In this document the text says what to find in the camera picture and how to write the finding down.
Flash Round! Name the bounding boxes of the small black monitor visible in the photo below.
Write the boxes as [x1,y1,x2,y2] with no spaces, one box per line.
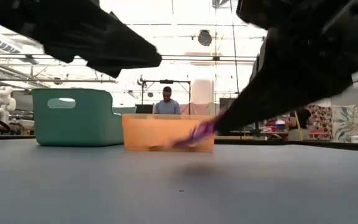
[135,104,154,114]

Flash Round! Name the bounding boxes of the green plastic bin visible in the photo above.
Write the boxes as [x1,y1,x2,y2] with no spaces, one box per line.
[31,88,137,147]

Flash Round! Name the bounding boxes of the white robot figure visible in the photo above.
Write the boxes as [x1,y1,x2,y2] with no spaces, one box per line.
[0,86,17,125]

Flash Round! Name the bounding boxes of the brown patterned fabric panel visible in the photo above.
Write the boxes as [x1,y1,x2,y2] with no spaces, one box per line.
[305,105,333,141]

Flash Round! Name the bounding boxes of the large black monitor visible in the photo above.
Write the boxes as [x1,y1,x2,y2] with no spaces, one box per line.
[219,98,238,111]

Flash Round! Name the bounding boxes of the black gantry stand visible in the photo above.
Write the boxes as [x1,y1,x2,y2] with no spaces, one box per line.
[140,79,191,115]

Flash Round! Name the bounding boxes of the person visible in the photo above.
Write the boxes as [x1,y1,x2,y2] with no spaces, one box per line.
[287,107,313,142]
[152,86,181,115]

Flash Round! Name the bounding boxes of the yellow hanging cable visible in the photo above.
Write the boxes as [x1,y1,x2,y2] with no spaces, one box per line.
[293,110,304,141]

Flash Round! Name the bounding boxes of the floral fabric panel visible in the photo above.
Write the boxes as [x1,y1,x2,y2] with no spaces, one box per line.
[331,105,358,144]

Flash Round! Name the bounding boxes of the orange plastic bin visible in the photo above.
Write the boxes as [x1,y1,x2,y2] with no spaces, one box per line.
[121,113,216,153]

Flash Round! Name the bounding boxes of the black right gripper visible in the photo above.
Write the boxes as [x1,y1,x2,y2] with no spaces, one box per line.
[214,0,358,133]

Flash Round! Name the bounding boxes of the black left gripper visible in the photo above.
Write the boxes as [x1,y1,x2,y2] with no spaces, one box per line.
[0,0,163,79]

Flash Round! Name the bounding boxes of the purple Skittles candy packet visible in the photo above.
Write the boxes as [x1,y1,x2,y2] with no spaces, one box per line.
[172,111,228,149]

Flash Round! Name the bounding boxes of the colourful storage boxes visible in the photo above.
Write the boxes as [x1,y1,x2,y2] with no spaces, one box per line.
[264,118,319,134]

